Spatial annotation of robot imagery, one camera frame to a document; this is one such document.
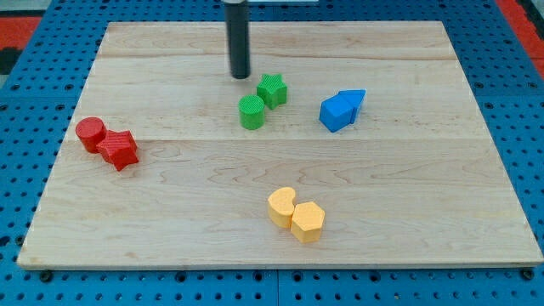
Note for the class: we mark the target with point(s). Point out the green star block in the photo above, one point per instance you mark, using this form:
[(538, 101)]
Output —
[(272, 90)]

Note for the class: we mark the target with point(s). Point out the blue cube block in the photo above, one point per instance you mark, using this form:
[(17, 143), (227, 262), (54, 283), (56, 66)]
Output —
[(336, 113)]

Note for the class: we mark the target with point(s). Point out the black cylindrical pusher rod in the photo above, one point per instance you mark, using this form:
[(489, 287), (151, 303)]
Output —
[(236, 17)]

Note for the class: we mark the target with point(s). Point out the yellow crescent block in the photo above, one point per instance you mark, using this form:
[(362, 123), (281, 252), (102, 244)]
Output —
[(281, 204)]

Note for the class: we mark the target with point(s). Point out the yellow hexagon block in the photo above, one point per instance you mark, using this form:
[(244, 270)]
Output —
[(307, 222)]

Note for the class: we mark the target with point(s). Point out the light wooden board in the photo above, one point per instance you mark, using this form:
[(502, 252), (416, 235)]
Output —
[(415, 182)]

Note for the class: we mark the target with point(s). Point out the blue triangle block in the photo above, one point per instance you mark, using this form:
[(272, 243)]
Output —
[(356, 98)]

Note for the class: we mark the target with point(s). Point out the red cylinder block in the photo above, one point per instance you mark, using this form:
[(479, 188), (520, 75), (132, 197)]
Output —
[(91, 131)]

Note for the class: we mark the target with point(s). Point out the red star block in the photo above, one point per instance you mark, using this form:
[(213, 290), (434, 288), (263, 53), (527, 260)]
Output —
[(118, 149)]

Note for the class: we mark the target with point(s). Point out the green cylinder block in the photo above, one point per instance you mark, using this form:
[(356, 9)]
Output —
[(251, 112)]

